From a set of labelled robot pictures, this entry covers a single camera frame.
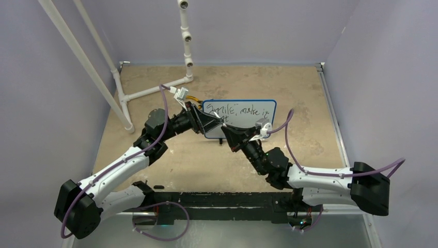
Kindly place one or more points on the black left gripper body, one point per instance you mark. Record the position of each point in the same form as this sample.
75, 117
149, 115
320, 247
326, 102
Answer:
195, 119

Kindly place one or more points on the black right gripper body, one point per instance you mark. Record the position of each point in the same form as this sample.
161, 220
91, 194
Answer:
245, 138

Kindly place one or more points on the blue framed whiteboard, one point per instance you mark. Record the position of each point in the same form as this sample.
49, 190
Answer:
242, 113

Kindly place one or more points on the white whiteboard marker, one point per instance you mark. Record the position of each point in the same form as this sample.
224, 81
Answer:
221, 119

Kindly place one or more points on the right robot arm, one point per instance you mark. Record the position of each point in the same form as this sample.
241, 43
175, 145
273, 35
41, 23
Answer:
360, 185

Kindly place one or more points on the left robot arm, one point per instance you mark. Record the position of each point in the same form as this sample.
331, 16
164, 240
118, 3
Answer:
81, 206

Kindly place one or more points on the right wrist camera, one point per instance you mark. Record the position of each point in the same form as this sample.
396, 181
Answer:
263, 126

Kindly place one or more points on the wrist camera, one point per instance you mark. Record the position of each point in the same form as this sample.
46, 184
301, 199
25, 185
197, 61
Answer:
263, 126
180, 95

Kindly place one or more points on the yellow handled pliers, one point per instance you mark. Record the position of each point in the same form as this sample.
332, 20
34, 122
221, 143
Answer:
199, 102

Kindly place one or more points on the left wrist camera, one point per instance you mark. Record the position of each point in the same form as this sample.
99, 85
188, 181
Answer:
180, 95

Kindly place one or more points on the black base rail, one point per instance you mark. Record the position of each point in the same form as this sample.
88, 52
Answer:
275, 207

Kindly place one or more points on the white PVC pipe frame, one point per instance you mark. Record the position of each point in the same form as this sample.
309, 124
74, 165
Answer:
121, 108

